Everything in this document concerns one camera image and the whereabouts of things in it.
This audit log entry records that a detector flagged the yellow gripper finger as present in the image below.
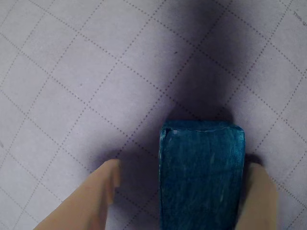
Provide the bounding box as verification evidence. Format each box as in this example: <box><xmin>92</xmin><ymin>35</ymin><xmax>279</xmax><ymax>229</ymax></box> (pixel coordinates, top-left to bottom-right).
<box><xmin>34</xmin><ymin>159</ymin><xmax>121</xmax><ymax>230</ymax></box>
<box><xmin>236</xmin><ymin>162</ymin><xmax>279</xmax><ymax>230</ymax></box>

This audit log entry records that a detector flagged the blue block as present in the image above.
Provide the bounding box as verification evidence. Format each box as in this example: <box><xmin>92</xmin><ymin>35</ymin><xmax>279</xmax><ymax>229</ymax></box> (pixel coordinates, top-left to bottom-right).
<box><xmin>158</xmin><ymin>119</ymin><xmax>246</xmax><ymax>230</ymax></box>

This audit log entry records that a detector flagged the brown grid paper mat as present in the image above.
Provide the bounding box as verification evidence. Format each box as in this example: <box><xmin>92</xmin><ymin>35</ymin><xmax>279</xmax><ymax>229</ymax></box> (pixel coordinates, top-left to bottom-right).
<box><xmin>0</xmin><ymin>0</ymin><xmax>307</xmax><ymax>230</ymax></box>

